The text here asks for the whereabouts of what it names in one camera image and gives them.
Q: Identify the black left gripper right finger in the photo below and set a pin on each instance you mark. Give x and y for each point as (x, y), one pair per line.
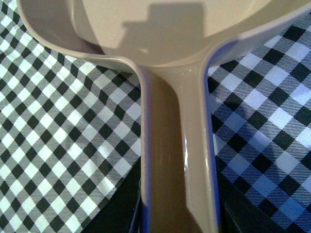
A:
(238, 214)

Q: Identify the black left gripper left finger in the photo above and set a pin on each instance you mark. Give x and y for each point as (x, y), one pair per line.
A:
(122, 212)

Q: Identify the black white checkered bedsheet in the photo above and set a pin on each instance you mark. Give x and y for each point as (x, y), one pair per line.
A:
(70, 131)

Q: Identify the beige plastic dustpan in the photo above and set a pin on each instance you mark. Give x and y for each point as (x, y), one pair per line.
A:
(169, 45)

